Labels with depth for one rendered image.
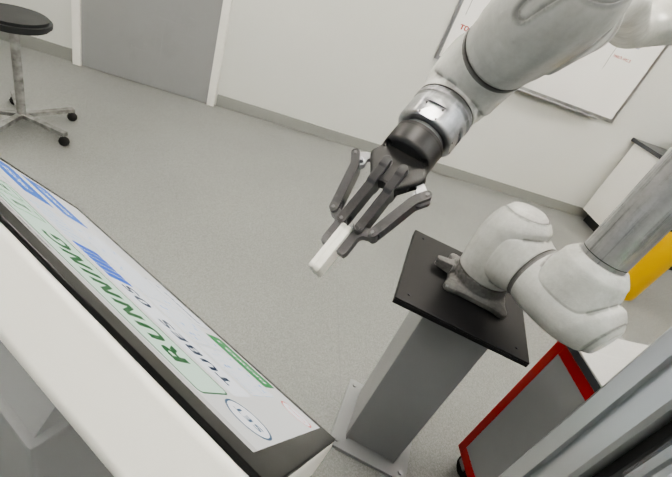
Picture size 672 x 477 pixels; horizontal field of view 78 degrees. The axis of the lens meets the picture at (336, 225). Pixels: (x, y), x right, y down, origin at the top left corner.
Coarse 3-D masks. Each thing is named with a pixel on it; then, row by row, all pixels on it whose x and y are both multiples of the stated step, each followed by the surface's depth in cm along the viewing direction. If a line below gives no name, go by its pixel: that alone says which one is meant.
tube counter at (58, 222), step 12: (36, 204) 41; (48, 216) 40; (60, 228) 39; (72, 240) 38; (84, 252) 37; (96, 252) 41; (96, 264) 36; (108, 264) 40; (120, 276) 39; (132, 288) 38; (144, 300) 38
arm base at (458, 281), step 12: (444, 264) 116; (456, 264) 115; (456, 276) 113; (468, 276) 110; (444, 288) 111; (456, 288) 110; (468, 288) 110; (480, 288) 109; (468, 300) 111; (480, 300) 110; (492, 300) 110; (504, 300) 113; (492, 312) 110; (504, 312) 109
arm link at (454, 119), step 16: (416, 96) 57; (432, 96) 54; (448, 96) 54; (416, 112) 54; (432, 112) 54; (448, 112) 54; (464, 112) 55; (432, 128) 54; (448, 128) 54; (464, 128) 56; (448, 144) 55
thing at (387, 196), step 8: (400, 168) 53; (392, 176) 53; (400, 176) 53; (392, 184) 53; (384, 192) 53; (392, 192) 53; (376, 200) 53; (384, 200) 53; (392, 200) 55; (368, 208) 52; (376, 208) 52; (384, 208) 54; (368, 216) 52; (376, 216) 53; (360, 224) 52; (368, 224) 52; (360, 232) 51
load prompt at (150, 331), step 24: (0, 192) 33; (24, 216) 32; (48, 240) 31; (72, 264) 30; (96, 288) 29; (120, 312) 28; (144, 336) 27; (168, 360) 26; (192, 360) 31; (192, 384) 25; (216, 384) 30
